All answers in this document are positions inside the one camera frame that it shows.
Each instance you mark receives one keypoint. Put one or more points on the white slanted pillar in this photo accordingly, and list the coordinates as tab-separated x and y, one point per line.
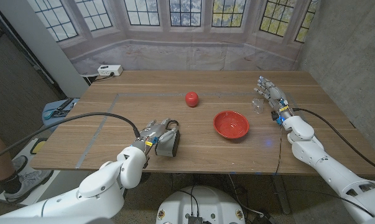
44	46

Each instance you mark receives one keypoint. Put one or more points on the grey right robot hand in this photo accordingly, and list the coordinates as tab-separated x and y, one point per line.
275	93

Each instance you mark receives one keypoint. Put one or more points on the printed window backdrop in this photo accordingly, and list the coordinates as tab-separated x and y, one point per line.
187	53

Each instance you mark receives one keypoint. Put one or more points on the small clear plastic cup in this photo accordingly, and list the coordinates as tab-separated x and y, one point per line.
257	105

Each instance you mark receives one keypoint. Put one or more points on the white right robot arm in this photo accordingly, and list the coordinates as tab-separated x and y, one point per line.
321	158

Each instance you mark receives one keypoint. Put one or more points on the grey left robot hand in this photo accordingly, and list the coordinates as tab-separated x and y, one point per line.
153	132

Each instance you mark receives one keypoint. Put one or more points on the red ball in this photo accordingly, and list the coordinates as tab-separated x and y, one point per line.
191	99

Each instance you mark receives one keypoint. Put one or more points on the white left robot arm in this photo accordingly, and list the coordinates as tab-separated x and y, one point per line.
100	189

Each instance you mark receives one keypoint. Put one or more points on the yellow and black floor object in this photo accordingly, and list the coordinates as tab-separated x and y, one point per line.
38	147

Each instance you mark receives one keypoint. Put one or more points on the blue round stool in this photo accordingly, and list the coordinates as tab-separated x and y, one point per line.
55	123

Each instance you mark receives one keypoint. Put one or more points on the red bowl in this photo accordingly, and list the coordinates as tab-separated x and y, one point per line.
230	124

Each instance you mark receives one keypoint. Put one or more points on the white power strip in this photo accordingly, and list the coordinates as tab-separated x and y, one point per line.
110	70

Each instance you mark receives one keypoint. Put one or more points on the grey table leg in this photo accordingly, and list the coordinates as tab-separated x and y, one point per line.
282	193

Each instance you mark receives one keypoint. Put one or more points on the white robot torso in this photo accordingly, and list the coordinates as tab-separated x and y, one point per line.
206	202

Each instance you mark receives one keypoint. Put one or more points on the grey combination lock box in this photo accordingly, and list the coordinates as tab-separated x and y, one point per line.
168	149

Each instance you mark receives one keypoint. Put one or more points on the grey sneaker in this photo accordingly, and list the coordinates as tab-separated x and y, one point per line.
28	183
19	163

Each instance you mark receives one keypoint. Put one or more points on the black remote control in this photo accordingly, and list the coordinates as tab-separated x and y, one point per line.
66	105

